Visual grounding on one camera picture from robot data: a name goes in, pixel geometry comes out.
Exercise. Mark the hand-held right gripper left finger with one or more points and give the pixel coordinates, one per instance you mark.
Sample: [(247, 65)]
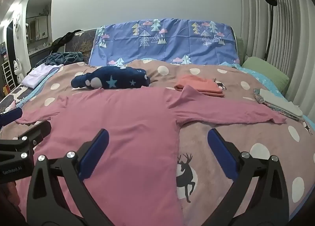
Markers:
[(94, 154)]

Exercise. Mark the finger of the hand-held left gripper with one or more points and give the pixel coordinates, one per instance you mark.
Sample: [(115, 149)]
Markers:
[(9, 115), (32, 133)]

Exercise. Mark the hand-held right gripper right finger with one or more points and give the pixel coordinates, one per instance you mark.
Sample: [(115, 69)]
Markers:
[(220, 154)]

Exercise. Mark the pink long-sleeve shirt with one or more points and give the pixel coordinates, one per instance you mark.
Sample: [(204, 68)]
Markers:
[(128, 122)]

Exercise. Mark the cow print sheet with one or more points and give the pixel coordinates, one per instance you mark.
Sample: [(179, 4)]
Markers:
[(14, 95)]

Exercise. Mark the polka dot deer blanket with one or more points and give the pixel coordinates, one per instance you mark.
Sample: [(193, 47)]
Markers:
[(246, 137)]

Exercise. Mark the white rack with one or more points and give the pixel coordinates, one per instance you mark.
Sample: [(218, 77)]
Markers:
[(8, 75)]

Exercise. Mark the white cat figure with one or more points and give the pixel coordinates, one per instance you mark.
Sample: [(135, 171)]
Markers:
[(16, 68)]

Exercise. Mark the folded lavender cloth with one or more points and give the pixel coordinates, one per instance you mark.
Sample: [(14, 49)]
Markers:
[(37, 75)]

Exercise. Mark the folded floral cloth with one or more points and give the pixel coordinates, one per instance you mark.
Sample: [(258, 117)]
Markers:
[(260, 100)]

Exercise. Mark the folded coral garment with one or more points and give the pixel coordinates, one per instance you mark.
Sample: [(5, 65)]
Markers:
[(196, 84)]

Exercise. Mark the navy star print garment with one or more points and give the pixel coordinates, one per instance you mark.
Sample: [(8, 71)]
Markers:
[(110, 78)]

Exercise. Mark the folded white cloth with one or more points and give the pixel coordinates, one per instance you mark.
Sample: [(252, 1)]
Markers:
[(278, 100)]

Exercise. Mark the teal fuzzy blanket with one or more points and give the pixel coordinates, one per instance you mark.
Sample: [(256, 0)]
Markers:
[(66, 57)]

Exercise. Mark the aqua bed sheet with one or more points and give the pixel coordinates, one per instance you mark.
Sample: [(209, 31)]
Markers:
[(248, 71)]

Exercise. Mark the black garment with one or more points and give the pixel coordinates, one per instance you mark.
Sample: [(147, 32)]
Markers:
[(64, 38)]

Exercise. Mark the green pillow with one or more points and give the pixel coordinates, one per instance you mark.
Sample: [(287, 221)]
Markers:
[(265, 70)]

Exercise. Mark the dark printed headboard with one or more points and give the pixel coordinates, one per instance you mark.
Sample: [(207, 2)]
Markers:
[(81, 43)]

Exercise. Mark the blue tree print sheet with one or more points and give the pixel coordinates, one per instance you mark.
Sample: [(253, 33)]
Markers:
[(172, 43)]

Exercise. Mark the white pleated curtain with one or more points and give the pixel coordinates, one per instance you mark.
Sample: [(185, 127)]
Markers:
[(290, 31)]

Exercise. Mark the arched wall mirror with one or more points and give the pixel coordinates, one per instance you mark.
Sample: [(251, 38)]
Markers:
[(39, 19)]

